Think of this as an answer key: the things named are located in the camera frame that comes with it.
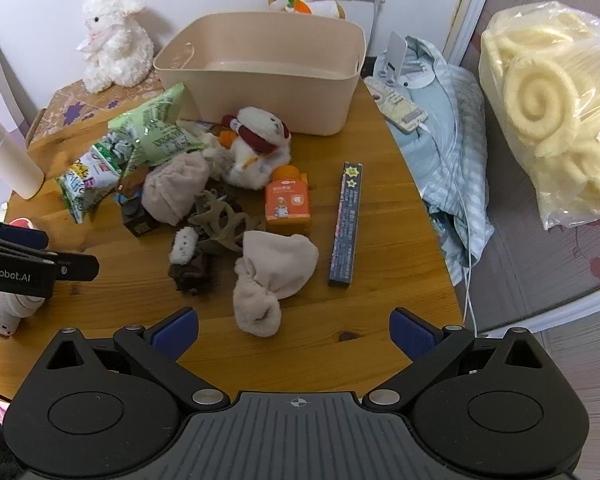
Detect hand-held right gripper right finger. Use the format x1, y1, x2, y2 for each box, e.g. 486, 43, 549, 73
362, 308, 548, 409

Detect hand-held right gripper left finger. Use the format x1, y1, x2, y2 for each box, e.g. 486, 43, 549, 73
42, 307, 231, 409

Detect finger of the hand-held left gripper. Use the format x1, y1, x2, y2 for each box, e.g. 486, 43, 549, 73
0, 245, 100, 282
0, 217, 49, 253

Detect brown plush hair clip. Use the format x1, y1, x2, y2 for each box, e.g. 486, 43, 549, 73
167, 226, 216, 296

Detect small dark box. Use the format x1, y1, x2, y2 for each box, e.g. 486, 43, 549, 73
117, 170, 161, 239

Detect green white cartoon snack packet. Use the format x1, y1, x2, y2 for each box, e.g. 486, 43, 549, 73
55, 132, 131, 224

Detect beige fuzzy sock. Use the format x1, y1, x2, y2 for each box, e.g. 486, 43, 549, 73
232, 230, 320, 337

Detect brown hair claw clip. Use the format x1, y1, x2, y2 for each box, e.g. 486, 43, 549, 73
189, 190, 251, 253

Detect fluffy taupe scrunchie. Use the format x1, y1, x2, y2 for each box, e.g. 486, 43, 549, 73
141, 152, 212, 226

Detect dark long pencil box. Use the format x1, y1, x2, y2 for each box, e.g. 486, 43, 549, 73
327, 161, 366, 288

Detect light green snack packet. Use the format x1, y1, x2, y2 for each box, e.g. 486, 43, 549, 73
107, 82, 206, 171

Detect orange bottle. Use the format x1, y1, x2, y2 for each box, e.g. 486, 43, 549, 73
265, 165, 313, 235

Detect white plush cat toy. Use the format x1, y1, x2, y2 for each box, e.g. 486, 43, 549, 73
202, 106, 292, 191

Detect beige storage bin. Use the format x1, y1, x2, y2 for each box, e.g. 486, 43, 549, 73
152, 10, 367, 137

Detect white pink headphones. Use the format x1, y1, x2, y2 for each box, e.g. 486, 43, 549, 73
0, 287, 45, 337

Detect white thermos cup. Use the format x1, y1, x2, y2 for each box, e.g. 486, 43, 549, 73
0, 115, 45, 200

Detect wooden desk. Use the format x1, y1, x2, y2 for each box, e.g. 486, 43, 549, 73
0, 77, 466, 406

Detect brown floral cloth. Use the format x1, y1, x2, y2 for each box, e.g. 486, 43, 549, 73
27, 67, 166, 150

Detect light blue striped clothing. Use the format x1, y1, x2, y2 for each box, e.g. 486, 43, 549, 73
362, 35, 496, 286

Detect white plush rabbit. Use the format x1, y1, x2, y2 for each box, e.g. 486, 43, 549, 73
77, 0, 155, 94

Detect white phone stand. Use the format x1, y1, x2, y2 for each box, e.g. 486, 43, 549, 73
382, 30, 421, 81

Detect thin white cable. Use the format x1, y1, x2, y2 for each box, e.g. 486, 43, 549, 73
420, 125, 481, 338

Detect white door frame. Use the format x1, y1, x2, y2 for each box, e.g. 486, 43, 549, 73
442, 0, 501, 68

